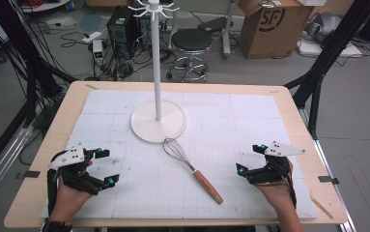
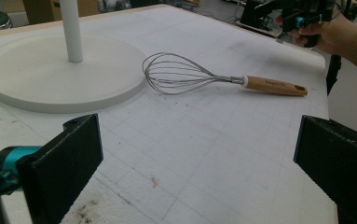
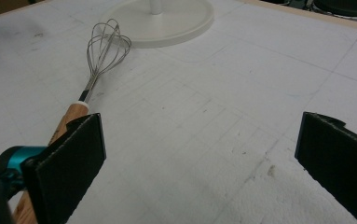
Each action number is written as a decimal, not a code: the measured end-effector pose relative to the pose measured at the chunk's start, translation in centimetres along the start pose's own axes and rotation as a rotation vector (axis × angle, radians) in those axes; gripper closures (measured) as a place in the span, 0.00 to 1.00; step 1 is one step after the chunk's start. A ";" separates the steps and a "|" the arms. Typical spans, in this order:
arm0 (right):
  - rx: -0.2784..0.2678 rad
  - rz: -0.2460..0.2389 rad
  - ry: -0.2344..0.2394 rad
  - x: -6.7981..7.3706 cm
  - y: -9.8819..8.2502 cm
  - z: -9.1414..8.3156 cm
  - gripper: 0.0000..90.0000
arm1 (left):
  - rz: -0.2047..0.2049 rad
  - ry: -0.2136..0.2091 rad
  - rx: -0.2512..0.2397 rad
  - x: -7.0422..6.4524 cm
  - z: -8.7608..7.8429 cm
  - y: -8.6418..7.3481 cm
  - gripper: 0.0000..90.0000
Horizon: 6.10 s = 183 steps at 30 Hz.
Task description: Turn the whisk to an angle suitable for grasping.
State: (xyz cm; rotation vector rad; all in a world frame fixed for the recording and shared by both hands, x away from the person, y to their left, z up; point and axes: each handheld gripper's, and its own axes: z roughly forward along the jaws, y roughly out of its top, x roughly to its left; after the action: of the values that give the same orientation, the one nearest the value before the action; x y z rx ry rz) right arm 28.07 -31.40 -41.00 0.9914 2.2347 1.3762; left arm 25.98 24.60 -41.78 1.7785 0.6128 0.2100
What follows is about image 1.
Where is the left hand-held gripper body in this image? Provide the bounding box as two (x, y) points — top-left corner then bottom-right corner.
(46, 143), (105, 196)

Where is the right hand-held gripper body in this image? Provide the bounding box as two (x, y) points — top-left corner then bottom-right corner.
(245, 140), (307, 187)

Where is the person's right hand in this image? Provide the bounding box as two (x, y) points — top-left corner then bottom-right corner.
(255, 159), (299, 214)

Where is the person's left hand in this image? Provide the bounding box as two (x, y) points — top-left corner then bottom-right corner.
(49, 175), (94, 223)

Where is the white grid mat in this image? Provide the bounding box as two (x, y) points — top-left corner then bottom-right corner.
(40, 89), (319, 221)

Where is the thin wooden stick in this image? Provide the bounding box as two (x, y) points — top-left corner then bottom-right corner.
(310, 195), (334, 220)

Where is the white hook stand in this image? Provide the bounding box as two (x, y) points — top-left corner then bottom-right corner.
(127, 0), (187, 144)

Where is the small white device with display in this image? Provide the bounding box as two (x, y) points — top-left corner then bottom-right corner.
(92, 39), (105, 66)

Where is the cardboard box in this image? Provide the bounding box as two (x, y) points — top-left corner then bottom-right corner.
(238, 0), (315, 60)

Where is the white power strip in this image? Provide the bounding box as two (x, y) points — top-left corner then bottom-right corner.
(81, 30), (103, 44)

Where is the black tripod stand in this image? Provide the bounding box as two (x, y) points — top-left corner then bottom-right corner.
(283, 0), (370, 141)
(0, 0), (78, 182)

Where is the white flat board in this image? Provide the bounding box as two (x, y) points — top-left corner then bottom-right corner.
(296, 38), (364, 59)

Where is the black computer tower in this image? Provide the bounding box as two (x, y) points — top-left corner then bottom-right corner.
(106, 6), (142, 61)

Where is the black round stool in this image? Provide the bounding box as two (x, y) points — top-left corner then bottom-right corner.
(165, 28), (213, 83)

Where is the black laptop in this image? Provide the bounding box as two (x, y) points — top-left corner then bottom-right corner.
(197, 15), (229, 35)

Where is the grey bag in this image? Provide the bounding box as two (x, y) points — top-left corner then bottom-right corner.
(303, 12), (344, 44)

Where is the white round table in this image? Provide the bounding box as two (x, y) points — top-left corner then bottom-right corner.
(20, 0), (71, 15)

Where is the wire whisk with wooden handle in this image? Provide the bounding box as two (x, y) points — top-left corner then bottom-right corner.
(162, 137), (224, 206)

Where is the dark beaded bracelet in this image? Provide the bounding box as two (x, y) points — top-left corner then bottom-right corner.
(41, 217), (74, 232)

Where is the aluminium rail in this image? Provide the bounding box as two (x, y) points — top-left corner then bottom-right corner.
(0, 125), (35, 212)
(298, 107), (358, 232)

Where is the grey metal post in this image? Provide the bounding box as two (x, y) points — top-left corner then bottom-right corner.
(221, 0), (238, 61)

